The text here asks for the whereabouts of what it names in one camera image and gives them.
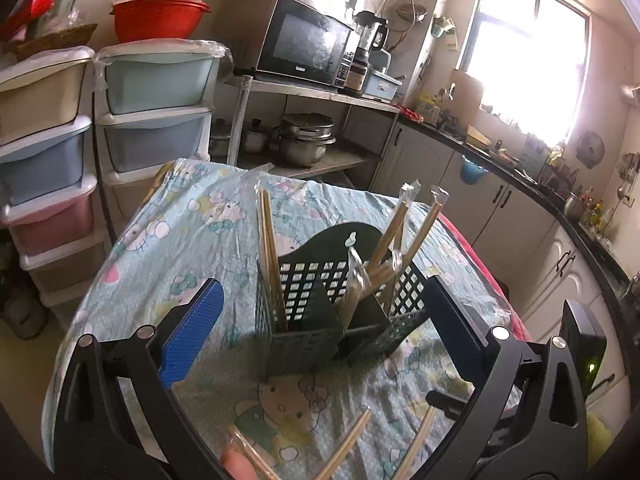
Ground blue hanging bin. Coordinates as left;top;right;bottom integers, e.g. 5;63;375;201
459;156;488;185

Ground left hand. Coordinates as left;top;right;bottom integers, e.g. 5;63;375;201
221;448;258;480

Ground small lidded pot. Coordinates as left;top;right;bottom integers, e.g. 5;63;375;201
242;118;271;154

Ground stacked steel pots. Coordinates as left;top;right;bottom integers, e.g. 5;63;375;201
278;113;336;168

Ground left pastel drawer tower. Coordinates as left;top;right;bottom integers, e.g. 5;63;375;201
1;46;107;324

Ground wooden chopsticks pair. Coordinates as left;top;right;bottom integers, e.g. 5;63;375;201
336;232;371;330
256;181;288;333
366;180;421;280
314;406;372;480
226;425;279;479
383;185;449;313
392;406;436;480

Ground wicker basket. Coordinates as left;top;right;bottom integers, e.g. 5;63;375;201
3;23;98;62

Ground black microwave oven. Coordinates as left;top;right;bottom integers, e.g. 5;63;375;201
219;0;362;90

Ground white kitchen cabinets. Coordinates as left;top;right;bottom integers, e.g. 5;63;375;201
367;115;639;406

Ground red plastic basin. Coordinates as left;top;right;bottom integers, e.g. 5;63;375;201
111;0;210;42

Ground right pastel drawer tower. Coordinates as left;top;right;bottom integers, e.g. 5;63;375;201
92;39;233;232

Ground black blender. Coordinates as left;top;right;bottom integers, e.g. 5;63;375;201
343;11;388;98

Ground steel shelf rack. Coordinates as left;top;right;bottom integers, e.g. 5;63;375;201
209;76;399;179

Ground kitchen window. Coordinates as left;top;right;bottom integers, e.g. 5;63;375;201
461;0;590;148

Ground pink blanket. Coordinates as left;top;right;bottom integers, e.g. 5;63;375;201
438;214;533;342

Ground dark green utensil caddy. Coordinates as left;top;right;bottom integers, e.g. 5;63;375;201
255;222;428;378

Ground light blue dish box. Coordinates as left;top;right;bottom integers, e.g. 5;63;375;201
362;68;402;103

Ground pastel drawer tower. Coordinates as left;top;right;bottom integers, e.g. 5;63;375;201
92;39;233;232
1;46;107;324

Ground red plastic bag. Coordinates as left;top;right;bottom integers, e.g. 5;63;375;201
1;0;54;41

